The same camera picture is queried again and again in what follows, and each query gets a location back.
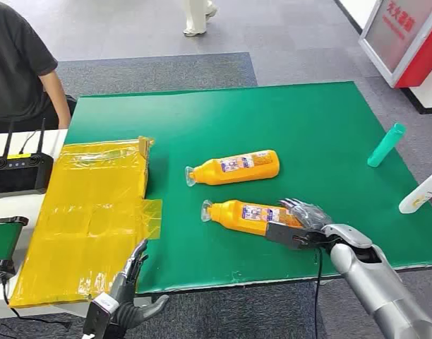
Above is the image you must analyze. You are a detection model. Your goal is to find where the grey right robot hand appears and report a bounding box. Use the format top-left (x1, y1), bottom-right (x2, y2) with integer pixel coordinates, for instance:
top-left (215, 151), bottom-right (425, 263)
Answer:
top-left (265, 198), bottom-right (334, 251)

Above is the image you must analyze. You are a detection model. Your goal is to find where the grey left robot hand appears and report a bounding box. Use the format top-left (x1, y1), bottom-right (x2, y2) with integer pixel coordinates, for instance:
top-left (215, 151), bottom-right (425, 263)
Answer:
top-left (110, 238), bottom-right (170, 328)

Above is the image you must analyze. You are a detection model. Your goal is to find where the orange bottle with clear cap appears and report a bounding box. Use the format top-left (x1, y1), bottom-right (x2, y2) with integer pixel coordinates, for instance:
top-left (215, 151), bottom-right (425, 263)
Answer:
top-left (201, 199), bottom-right (303, 237)
top-left (184, 149), bottom-right (281, 188)

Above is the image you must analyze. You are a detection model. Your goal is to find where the teal plastic bottle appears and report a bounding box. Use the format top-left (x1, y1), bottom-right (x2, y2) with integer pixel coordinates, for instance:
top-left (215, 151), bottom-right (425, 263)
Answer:
top-left (367, 122), bottom-right (407, 168)

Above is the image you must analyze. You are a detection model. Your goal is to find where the white plastic bottle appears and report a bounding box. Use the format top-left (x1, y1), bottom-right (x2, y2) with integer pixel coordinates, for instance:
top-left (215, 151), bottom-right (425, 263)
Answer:
top-left (398, 168), bottom-right (432, 215)

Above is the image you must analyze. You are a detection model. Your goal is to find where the yellow taped cardboard box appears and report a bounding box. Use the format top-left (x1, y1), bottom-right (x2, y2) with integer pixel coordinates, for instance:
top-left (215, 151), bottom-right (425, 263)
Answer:
top-left (9, 136), bottom-right (163, 309)

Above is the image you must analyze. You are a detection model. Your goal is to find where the green table mat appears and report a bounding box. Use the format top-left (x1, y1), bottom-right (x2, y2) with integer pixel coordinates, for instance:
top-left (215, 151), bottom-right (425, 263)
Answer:
top-left (64, 81), bottom-right (432, 295)

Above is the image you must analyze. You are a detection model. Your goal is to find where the black remote controller with antennas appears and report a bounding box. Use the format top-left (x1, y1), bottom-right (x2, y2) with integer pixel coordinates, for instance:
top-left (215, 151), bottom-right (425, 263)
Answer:
top-left (0, 117), bottom-right (55, 199)

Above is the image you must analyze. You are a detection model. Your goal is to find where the black chair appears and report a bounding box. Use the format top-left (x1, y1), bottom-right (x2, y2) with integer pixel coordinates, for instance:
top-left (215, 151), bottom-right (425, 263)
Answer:
top-left (64, 95), bottom-right (78, 119)

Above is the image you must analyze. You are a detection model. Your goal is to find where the red and white kiosk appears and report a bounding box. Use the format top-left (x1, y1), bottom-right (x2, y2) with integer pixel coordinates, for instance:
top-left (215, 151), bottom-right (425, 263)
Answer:
top-left (358, 0), bottom-right (432, 115)

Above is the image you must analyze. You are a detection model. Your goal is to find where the walking person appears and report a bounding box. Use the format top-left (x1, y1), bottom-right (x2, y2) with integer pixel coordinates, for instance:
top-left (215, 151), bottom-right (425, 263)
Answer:
top-left (182, 0), bottom-right (219, 38)

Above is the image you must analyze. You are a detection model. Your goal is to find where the seated person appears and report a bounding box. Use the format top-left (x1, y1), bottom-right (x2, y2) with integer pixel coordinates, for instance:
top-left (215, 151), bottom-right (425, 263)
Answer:
top-left (0, 0), bottom-right (72, 135)

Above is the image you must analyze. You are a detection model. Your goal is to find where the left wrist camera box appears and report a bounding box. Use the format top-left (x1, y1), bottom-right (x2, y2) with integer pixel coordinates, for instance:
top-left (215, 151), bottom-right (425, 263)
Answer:
top-left (82, 292), bottom-right (120, 339)

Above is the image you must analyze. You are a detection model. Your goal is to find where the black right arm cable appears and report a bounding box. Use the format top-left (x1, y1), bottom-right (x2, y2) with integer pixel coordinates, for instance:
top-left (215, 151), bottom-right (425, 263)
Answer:
top-left (313, 248), bottom-right (324, 339)

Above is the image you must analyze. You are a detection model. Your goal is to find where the black device cable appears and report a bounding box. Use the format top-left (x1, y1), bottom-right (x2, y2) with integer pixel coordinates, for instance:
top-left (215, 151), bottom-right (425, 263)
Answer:
top-left (1, 278), bottom-right (73, 329)

